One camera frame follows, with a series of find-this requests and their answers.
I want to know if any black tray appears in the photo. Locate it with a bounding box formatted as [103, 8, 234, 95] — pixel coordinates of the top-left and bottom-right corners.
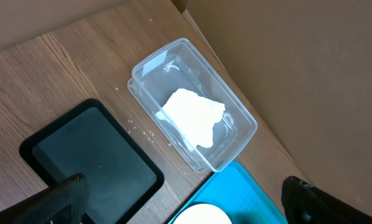
[19, 98, 164, 223]

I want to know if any clear plastic bin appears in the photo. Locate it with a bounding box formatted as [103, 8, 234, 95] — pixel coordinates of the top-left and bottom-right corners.
[128, 38, 258, 172]

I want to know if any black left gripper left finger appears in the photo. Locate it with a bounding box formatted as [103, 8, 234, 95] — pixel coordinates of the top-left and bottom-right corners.
[0, 173, 89, 224]

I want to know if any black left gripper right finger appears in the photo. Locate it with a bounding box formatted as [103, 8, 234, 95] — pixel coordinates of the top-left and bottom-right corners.
[281, 176, 372, 224]

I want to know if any large white plate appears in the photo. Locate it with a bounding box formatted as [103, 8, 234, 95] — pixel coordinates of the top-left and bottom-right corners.
[173, 203, 232, 224]

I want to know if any teal serving tray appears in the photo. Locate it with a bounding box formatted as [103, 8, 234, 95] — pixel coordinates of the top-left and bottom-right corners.
[169, 162, 287, 224]

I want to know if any white napkin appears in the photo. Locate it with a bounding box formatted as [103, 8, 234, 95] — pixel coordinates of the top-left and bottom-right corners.
[155, 88, 225, 149]

